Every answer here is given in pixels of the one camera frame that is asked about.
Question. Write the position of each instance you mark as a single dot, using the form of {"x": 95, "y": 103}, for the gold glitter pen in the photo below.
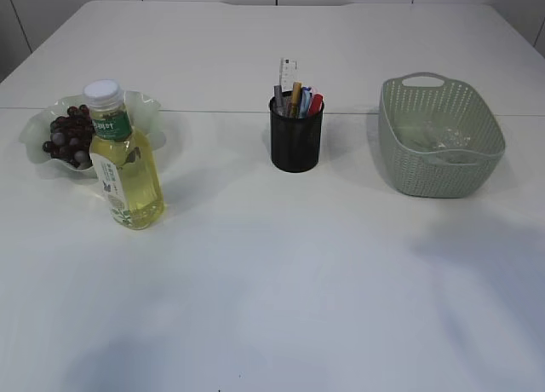
{"x": 295, "y": 100}

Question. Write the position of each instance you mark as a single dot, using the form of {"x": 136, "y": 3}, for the silver glitter pen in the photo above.
{"x": 279, "y": 99}

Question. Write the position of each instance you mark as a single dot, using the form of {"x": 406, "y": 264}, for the clear plastic ruler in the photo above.
{"x": 288, "y": 71}

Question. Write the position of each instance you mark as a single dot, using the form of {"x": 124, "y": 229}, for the jasmine tea bottle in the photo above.
{"x": 122, "y": 158}

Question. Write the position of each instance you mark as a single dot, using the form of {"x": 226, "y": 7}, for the black mesh pen holder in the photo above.
{"x": 295, "y": 142}

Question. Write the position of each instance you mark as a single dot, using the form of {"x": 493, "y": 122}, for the green wavy glass plate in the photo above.
{"x": 144, "y": 114}

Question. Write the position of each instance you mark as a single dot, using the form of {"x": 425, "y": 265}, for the green plastic woven basket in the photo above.
{"x": 447, "y": 174}

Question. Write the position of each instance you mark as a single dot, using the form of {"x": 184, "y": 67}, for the purple grape bunch with leaf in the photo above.
{"x": 70, "y": 136}

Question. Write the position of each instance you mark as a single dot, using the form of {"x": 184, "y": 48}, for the blue scissors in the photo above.
{"x": 305, "y": 102}

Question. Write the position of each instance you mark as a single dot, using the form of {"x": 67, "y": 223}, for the red glitter pen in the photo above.
{"x": 315, "y": 105}

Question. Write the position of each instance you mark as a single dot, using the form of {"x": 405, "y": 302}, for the clear plastic sheet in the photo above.
{"x": 431, "y": 137}

